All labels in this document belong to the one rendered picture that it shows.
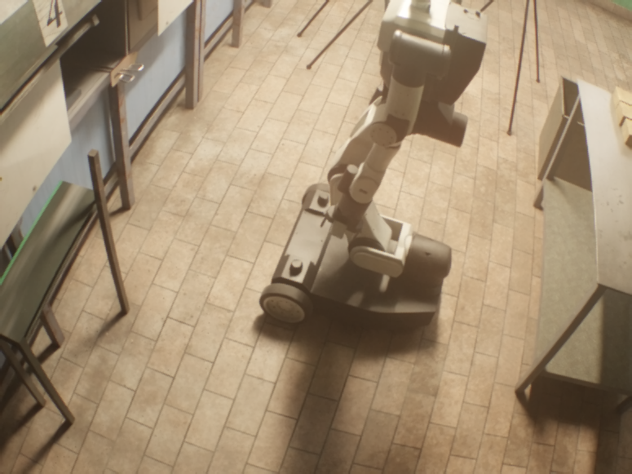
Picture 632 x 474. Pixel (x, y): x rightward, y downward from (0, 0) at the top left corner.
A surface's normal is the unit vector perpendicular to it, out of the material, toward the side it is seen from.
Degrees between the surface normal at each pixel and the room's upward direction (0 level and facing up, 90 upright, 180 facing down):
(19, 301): 0
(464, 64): 90
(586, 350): 0
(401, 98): 90
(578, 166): 90
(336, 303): 90
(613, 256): 0
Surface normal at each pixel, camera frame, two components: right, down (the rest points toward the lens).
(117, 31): -0.28, 0.75
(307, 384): 0.10, -0.60
